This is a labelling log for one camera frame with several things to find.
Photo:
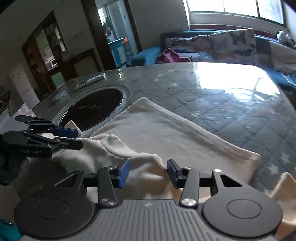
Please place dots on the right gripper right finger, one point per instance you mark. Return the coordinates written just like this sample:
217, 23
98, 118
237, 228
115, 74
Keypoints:
190, 180

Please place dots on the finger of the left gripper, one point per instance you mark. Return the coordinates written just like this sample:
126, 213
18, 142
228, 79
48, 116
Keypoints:
65, 132
72, 144

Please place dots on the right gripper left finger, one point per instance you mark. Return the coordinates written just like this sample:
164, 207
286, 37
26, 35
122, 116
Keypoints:
106, 180

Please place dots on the cream knit garment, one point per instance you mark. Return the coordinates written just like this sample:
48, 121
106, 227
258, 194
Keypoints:
149, 174

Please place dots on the small card packet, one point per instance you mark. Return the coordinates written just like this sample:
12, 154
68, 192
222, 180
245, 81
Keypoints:
60, 95

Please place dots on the black round induction cooktop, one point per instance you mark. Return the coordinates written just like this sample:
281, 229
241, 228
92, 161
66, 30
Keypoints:
93, 109

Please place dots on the silver remote control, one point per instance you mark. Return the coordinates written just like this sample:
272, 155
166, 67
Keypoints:
91, 81

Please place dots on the dark wooden shelf cabinet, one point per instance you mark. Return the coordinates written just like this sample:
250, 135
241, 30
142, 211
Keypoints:
43, 51

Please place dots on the white refrigerator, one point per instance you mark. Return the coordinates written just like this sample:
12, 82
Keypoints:
23, 86

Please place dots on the quilted star table cover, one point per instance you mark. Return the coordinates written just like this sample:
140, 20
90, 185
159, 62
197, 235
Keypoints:
172, 110

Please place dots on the light blue child cabinet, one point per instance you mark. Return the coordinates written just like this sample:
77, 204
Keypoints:
118, 51

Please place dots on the blue corner sofa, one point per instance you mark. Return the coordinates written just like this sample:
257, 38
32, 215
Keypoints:
285, 81

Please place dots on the pink crumpled clothing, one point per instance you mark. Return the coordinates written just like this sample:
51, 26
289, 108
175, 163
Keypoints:
170, 56

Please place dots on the long butterfly print pillow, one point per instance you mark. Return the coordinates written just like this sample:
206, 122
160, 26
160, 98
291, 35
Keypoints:
198, 48

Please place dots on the square butterfly print cushion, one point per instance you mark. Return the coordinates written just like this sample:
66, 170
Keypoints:
235, 47

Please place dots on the grey plain cushion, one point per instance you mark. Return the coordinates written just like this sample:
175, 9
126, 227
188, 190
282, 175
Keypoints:
283, 58

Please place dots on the panda plush toy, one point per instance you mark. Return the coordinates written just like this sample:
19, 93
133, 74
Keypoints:
285, 38

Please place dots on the window with dark frame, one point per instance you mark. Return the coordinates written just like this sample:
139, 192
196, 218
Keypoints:
270, 11

